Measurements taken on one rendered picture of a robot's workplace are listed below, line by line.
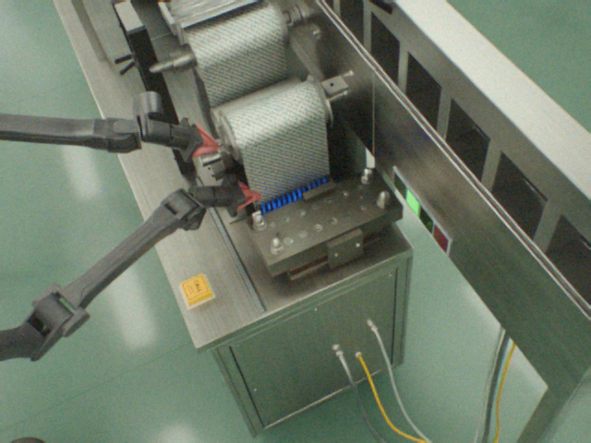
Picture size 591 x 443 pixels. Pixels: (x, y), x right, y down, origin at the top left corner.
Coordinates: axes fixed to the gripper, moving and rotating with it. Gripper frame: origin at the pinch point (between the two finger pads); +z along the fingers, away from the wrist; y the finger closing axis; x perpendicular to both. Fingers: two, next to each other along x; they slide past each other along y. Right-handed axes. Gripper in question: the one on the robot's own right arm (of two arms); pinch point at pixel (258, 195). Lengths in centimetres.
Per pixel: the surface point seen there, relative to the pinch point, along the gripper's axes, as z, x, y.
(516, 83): 2, 69, 47
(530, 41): 221, 6, -110
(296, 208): 9.2, 1.1, 6.5
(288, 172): 6.2, 8.7, 0.2
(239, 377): 2, -51, 26
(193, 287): -15.1, -25.3, 9.7
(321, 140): 12.0, 19.8, 0.2
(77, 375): -19, -134, -35
